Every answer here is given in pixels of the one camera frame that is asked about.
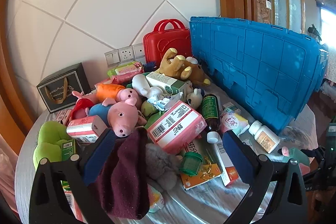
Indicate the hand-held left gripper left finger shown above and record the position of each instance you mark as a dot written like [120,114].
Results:
[99,157]

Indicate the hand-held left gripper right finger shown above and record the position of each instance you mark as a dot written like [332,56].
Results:
[236,158]

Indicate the pig plush red dress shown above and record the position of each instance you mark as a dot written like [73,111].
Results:
[81,104]

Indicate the pig plush orange dress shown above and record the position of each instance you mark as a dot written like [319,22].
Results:
[110,91]

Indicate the blue plastic storage crate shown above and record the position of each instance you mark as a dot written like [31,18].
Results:
[257,66]

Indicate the grey round desktop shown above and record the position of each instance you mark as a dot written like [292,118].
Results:
[207,204]

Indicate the white orange narrow box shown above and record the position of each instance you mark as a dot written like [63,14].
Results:
[227,169]

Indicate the pink teal plush toy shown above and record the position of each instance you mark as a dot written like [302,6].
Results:
[296,157]

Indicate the small dark green box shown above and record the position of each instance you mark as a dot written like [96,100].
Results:
[68,149]

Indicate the small pink white packet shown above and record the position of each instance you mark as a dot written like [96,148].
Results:
[84,129]

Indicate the yellow orange flat box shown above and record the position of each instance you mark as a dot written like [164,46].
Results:
[207,171]

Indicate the maroon knit cloth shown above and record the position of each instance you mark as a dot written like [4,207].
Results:
[126,176]

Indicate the white pill bottle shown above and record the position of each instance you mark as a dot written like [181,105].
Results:
[265,137]

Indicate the pastel pink pouch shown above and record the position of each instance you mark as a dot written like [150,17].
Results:
[235,121]

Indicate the small green jar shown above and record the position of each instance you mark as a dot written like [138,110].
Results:
[191,163]

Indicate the pig plush blue shirt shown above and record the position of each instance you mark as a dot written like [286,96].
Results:
[122,117]

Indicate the small white green box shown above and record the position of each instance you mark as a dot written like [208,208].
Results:
[232,107]

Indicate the green plush toy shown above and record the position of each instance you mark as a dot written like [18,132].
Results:
[50,142]

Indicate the red white barcode box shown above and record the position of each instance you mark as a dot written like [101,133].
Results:
[72,203]

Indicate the dark brown medicine bottle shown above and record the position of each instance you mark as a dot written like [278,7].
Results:
[211,111]

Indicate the small pink white box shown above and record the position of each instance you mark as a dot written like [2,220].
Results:
[62,116]

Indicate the grey fluffy plush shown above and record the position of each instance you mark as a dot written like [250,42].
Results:
[161,166]

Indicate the large pink tissue packet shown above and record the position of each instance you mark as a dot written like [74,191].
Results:
[176,127]

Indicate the small green round plush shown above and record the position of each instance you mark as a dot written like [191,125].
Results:
[149,109]

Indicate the pastel yellow pink packet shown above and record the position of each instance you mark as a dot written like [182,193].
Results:
[156,199]

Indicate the small white bear plush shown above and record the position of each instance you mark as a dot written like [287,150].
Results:
[194,98]

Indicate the black gift bag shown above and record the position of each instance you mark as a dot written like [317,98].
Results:
[63,87]

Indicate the white plush toy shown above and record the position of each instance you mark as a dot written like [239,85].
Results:
[140,83]

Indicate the crumpled white blue packet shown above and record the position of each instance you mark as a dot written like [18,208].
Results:
[164,102]

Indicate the pink green wet wipes packet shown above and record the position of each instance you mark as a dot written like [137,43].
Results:
[126,70]

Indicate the green white medicine box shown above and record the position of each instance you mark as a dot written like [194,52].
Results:
[164,81]

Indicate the brown teddy bear plush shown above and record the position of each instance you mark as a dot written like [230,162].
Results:
[183,66]

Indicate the dark bird figurine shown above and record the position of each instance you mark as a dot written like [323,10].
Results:
[315,31]

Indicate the red toy suitcase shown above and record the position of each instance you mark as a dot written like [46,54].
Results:
[160,40]

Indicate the patterned rolled mat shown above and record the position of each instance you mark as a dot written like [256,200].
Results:
[263,1]

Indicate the wall socket panel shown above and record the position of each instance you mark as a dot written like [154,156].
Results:
[126,54]

